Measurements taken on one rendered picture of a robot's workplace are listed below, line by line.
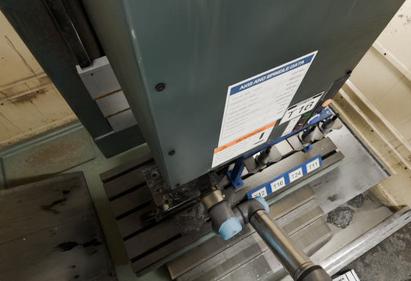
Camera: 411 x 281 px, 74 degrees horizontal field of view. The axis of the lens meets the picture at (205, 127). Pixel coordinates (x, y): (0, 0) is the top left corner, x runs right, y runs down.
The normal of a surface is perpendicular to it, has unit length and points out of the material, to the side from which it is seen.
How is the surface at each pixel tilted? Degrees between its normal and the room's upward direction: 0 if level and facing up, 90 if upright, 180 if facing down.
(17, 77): 90
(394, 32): 90
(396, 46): 90
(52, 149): 0
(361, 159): 24
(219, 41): 90
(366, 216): 17
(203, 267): 8
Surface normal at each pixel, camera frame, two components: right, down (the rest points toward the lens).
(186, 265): -0.08, -0.43
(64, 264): 0.40, -0.60
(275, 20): 0.47, 0.78
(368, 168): -0.33, -0.28
